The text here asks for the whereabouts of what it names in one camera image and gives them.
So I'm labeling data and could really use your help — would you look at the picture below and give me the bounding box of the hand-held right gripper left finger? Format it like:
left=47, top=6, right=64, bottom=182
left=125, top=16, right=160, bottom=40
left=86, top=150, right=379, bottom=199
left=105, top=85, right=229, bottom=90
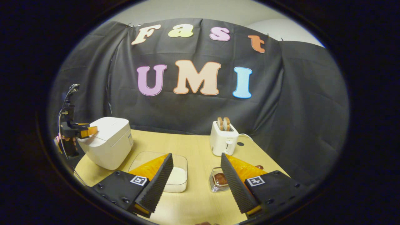
left=91, top=153, right=174, bottom=218

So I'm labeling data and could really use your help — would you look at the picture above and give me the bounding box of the black backdrop cloth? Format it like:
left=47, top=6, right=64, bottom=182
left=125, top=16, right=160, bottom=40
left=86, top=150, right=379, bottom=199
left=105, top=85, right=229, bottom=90
left=48, top=18, right=350, bottom=188

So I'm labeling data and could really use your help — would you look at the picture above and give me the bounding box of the white rice cooker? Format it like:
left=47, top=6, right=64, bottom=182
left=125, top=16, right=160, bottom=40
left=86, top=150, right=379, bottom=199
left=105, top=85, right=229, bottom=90
left=77, top=117, right=134, bottom=171

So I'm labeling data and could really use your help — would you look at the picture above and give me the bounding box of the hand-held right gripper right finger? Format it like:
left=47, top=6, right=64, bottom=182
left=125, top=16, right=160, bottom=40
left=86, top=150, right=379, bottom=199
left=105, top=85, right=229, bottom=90
left=220, top=152, right=313, bottom=219

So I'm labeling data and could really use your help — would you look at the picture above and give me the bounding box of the white uncooked rice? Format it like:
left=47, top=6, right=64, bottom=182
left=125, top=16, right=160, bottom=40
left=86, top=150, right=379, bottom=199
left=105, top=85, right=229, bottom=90
left=164, top=167, right=188, bottom=192

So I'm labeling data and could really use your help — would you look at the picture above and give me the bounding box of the clear rice container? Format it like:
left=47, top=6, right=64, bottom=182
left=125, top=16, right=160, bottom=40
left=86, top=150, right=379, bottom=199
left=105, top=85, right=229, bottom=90
left=129, top=151, right=188, bottom=193

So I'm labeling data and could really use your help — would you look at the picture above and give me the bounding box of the white toaster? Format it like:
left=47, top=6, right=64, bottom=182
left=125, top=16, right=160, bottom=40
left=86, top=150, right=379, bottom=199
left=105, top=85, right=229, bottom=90
left=210, top=121, right=239, bottom=157

